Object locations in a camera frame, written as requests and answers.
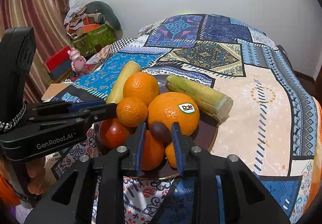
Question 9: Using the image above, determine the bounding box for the small tangerine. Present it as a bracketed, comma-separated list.
[165, 142, 177, 169]

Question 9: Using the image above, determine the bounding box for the orange-red tomato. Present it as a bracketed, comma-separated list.
[140, 130, 165, 171]

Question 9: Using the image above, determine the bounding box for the dark red tomato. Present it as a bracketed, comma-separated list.
[99, 118, 133, 149]

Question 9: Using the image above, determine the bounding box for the small mandarin orange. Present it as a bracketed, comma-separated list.
[116, 97, 148, 128]

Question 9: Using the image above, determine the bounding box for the green-yellow sugarcane piece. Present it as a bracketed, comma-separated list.
[165, 75, 234, 122]

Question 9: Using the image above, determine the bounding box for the orange sleeve forearm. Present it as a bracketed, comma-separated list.
[0, 176, 21, 208]

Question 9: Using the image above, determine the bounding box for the left hand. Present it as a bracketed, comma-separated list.
[1, 156, 45, 195]

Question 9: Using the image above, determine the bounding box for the cardboard piece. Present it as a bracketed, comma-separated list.
[41, 82, 72, 102]

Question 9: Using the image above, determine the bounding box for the dark purple plate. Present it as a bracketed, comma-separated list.
[94, 74, 220, 181]

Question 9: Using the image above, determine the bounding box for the orange with sticker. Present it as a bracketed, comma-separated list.
[147, 92, 200, 135]

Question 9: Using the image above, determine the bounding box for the red and blue box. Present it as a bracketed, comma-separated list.
[44, 46, 71, 80]

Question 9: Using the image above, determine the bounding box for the pink plush toy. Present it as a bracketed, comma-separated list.
[68, 47, 86, 74]

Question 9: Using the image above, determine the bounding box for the plain orange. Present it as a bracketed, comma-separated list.
[123, 72, 160, 106]

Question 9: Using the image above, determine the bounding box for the green patterned box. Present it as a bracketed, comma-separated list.
[73, 24, 116, 57]

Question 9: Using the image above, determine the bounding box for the patchwork patterned blanket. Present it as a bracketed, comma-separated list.
[58, 14, 321, 223]

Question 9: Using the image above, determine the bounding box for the dark green pillow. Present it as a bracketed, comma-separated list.
[86, 1, 121, 31]

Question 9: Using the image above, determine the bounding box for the striped red curtain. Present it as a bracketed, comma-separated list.
[1, 0, 70, 103]

